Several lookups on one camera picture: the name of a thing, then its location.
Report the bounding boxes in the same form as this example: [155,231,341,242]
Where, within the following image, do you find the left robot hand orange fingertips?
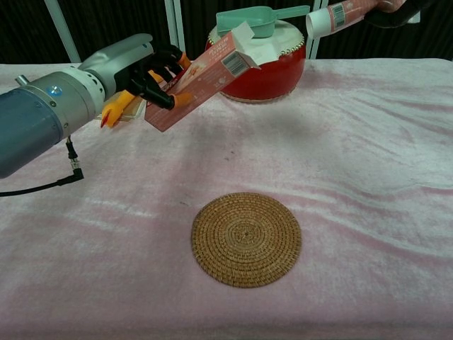
[79,33,194,111]

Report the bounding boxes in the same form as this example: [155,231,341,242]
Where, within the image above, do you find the pink cardboard box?
[144,21,280,133]

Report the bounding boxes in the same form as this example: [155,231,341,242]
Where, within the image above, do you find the pink tube with white cap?
[305,0,390,39]

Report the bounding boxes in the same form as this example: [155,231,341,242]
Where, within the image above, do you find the yellow rubber chicken toy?
[101,69,164,129]

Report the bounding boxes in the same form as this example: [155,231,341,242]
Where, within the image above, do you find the teal plastic scoop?
[215,5,311,38]

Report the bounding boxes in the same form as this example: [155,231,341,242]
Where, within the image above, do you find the red white drum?
[206,19,306,103]

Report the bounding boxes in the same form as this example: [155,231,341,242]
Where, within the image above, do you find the round woven rattan coaster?
[190,192,303,288]

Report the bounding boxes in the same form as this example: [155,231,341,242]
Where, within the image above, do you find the pink velvet tablecloth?
[0,58,453,340]

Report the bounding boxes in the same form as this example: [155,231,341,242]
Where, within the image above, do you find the white frame post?
[171,0,187,54]
[44,0,81,64]
[307,0,328,60]

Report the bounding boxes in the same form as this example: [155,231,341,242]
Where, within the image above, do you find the black arm cable with plug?
[0,136,85,198]

